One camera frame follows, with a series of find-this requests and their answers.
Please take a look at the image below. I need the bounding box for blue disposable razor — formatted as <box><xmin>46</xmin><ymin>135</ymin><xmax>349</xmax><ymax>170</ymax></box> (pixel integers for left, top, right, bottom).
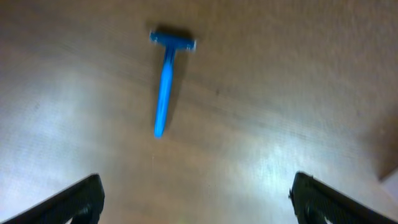
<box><xmin>149</xmin><ymin>30</ymin><xmax>197</xmax><ymax>138</ymax></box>

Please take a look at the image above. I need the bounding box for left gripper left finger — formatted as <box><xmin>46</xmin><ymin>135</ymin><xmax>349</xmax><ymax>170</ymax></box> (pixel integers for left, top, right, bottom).
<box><xmin>4</xmin><ymin>174</ymin><xmax>105</xmax><ymax>224</ymax></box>

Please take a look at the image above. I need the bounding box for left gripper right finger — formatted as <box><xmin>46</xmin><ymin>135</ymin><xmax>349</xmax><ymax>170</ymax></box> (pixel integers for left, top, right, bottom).
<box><xmin>289</xmin><ymin>172</ymin><xmax>397</xmax><ymax>224</ymax></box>

